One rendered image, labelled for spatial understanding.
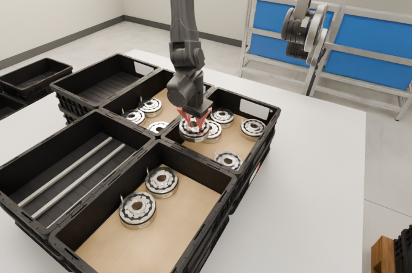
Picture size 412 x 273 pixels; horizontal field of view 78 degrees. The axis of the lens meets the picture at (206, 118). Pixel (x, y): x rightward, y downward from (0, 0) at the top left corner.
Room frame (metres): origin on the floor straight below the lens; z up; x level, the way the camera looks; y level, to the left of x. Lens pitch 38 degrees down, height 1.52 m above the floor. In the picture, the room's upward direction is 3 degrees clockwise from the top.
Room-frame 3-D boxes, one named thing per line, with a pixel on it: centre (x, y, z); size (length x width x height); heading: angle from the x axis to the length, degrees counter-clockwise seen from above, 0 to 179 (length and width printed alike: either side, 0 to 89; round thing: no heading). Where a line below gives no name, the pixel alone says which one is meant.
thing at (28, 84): (1.60, 1.23, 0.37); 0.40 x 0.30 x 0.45; 154
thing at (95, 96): (1.02, 0.45, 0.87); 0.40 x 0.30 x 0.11; 150
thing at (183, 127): (0.65, 0.04, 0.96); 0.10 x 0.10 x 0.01
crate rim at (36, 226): (0.52, 0.39, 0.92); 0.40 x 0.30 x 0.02; 150
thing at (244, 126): (0.78, -0.19, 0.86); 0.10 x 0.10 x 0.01
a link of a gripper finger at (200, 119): (0.65, 0.03, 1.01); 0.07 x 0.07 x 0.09; 58
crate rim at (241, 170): (0.72, -0.07, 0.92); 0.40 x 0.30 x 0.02; 150
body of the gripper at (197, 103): (0.65, 0.04, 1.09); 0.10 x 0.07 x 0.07; 58
